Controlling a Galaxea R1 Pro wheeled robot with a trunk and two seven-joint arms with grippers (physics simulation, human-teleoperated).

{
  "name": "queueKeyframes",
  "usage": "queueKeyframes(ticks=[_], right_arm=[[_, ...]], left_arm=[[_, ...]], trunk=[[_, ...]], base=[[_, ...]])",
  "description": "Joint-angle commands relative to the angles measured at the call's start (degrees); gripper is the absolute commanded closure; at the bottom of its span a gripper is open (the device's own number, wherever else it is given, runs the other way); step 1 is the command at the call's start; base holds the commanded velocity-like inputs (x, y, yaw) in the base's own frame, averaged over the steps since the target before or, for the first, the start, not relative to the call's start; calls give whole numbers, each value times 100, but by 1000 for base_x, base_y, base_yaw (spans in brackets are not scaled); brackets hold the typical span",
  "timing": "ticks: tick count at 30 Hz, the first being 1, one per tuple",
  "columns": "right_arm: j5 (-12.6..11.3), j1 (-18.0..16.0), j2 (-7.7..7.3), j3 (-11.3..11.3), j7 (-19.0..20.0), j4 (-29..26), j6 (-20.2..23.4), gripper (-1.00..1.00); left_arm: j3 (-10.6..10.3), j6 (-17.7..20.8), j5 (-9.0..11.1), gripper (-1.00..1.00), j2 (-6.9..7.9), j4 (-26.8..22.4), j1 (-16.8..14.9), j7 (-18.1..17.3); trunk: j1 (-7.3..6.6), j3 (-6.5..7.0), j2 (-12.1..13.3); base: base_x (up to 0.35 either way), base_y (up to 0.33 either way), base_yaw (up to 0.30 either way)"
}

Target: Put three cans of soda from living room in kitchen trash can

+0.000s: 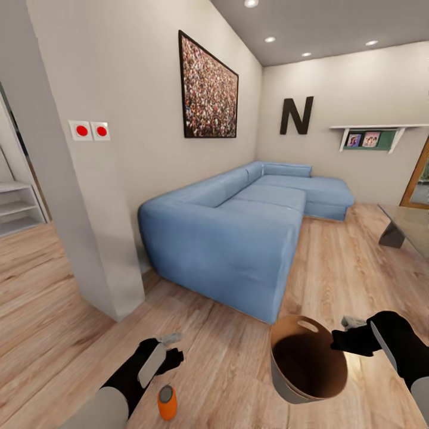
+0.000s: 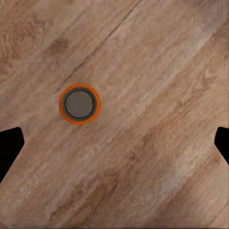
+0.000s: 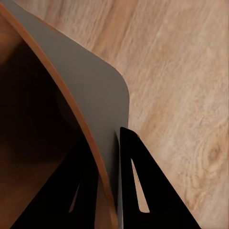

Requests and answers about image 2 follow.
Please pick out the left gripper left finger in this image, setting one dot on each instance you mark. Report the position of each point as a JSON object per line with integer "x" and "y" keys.
{"x": 11, "y": 143}

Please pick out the can of soda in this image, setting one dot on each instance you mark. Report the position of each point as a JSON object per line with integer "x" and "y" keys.
{"x": 79, "y": 104}

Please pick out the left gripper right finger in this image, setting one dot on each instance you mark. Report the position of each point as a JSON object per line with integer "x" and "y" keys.
{"x": 222, "y": 142}

